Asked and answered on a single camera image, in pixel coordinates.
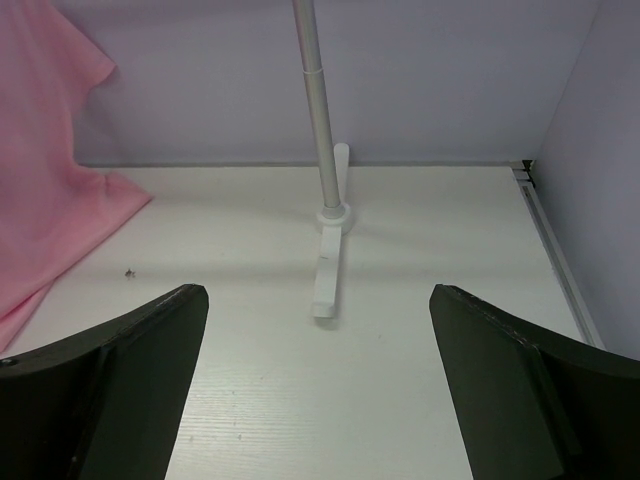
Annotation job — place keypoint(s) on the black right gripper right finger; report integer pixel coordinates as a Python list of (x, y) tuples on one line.
[(532, 403)]

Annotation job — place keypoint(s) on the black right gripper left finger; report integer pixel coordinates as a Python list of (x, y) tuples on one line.
[(107, 402)]

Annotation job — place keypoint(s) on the pink t shirt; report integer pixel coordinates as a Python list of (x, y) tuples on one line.
[(54, 211)]

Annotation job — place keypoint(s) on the white metal clothes rack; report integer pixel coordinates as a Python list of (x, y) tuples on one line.
[(335, 218)]

